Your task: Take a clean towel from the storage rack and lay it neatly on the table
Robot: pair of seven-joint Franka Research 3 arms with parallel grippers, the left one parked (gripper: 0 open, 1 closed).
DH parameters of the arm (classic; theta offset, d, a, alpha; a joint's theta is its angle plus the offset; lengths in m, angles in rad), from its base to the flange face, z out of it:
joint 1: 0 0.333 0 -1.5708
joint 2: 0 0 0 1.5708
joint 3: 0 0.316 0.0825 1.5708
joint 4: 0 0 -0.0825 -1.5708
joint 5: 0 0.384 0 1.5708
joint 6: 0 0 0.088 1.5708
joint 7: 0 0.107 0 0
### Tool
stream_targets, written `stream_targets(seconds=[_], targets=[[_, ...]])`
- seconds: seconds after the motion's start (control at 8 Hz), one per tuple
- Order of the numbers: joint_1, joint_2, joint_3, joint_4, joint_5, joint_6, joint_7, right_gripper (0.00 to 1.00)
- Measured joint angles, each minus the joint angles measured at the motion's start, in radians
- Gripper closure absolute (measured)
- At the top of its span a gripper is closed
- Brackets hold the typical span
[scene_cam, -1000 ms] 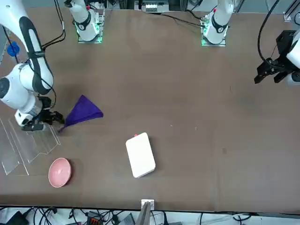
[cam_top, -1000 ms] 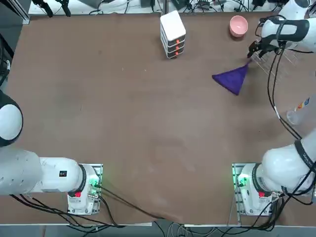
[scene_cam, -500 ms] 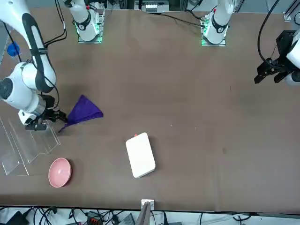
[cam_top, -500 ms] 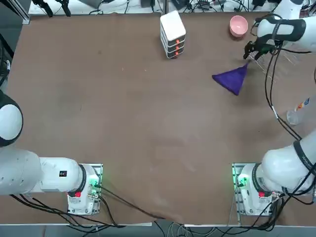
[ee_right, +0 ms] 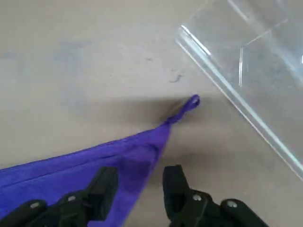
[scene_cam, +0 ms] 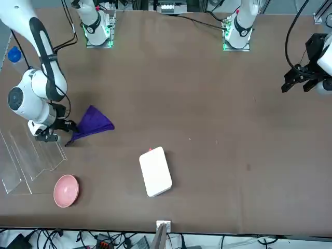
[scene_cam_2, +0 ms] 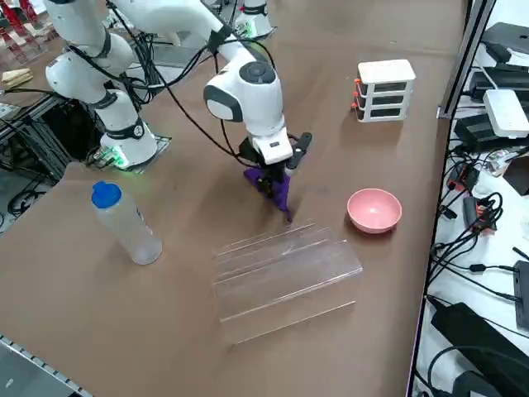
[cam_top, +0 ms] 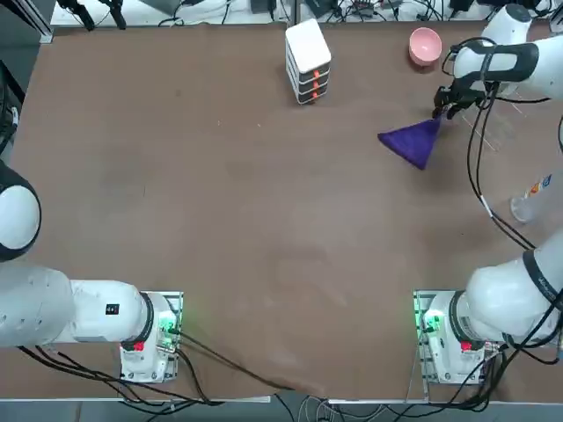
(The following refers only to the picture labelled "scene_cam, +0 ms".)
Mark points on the clear acrylic stepped rack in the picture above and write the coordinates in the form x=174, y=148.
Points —
x=28, y=160

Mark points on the pink bowl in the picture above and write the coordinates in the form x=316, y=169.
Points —
x=66, y=190

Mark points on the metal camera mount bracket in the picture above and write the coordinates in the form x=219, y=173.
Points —
x=163, y=225

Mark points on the purple cloth towel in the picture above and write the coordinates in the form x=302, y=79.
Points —
x=93, y=122

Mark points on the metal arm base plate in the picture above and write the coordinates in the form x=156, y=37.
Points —
x=99, y=46
x=236, y=49

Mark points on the aluminium frame post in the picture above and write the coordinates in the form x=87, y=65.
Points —
x=321, y=11

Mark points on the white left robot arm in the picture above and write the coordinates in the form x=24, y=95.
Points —
x=242, y=26

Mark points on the clear bottle with blue cap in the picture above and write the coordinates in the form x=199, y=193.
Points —
x=14, y=54

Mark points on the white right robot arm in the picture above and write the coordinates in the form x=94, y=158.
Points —
x=33, y=85

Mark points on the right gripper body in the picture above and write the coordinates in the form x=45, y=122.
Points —
x=58, y=111

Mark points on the white mini drawer box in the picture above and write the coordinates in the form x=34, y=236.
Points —
x=155, y=172

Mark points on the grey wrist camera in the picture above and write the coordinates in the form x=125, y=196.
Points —
x=49, y=137

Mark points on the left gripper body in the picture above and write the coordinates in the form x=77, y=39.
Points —
x=315, y=49

